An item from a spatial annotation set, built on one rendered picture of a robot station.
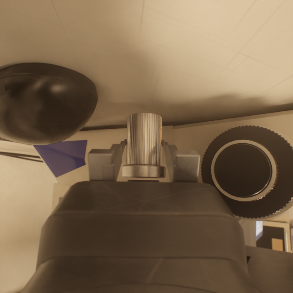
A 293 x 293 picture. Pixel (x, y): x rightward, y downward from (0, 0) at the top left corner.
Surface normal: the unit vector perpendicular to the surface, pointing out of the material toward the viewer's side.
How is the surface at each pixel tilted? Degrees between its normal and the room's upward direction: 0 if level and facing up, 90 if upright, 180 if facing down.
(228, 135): 90
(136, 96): 0
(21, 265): 90
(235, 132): 90
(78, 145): 81
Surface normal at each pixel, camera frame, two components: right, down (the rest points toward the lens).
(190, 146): -0.56, -0.13
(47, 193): 0.83, -0.07
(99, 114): -0.01, 0.99
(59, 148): -0.36, 0.02
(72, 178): -0.42, 0.56
